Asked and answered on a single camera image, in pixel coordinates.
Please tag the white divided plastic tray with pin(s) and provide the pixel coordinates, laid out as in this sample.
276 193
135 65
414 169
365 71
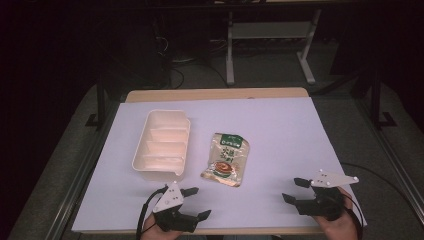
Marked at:
163 146

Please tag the person's left hand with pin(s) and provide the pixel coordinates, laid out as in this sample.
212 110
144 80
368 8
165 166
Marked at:
153 233

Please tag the beige sauce packet green label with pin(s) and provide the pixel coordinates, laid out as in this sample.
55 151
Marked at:
226 160

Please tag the white table mat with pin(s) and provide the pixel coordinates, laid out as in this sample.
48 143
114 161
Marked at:
283 140

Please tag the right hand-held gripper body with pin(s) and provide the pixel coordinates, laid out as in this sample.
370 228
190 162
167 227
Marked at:
325 205

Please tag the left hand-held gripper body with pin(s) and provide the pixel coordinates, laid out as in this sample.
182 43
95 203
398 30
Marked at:
171 200

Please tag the grey metal rail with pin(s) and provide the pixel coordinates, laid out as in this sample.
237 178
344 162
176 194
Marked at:
78 186
396 166

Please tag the person's right hand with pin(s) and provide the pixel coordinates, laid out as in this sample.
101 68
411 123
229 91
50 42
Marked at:
340 228

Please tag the white metal frame desk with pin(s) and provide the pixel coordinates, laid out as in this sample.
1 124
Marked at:
270 30

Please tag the black metal stand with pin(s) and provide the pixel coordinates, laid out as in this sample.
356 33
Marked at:
101 103
376 100

